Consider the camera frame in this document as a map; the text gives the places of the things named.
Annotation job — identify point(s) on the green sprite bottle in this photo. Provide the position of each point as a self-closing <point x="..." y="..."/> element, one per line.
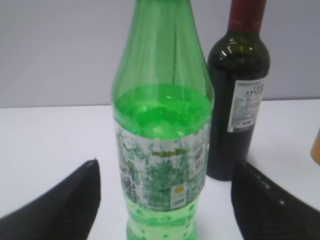
<point x="162" y="101"/>

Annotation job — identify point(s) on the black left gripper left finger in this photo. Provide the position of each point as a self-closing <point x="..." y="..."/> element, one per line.
<point x="65" y="212"/>

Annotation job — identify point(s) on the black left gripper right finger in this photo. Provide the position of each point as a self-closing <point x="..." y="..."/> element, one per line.
<point x="265" y="211"/>

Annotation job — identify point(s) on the dark red wine bottle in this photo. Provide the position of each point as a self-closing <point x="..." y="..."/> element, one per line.
<point x="238" y="65"/>

